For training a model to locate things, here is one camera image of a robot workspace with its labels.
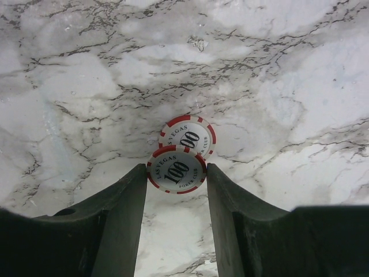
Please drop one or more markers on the white red chip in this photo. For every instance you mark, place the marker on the white red chip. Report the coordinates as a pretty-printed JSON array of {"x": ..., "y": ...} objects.
[
  {"x": 176, "y": 169},
  {"x": 189, "y": 131}
]

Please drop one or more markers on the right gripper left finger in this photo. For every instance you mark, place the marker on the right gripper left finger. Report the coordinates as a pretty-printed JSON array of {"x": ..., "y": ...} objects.
[{"x": 97, "y": 237}]

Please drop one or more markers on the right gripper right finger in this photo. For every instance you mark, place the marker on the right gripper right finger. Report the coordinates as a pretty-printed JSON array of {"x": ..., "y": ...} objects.
[{"x": 255, "y": 238}]

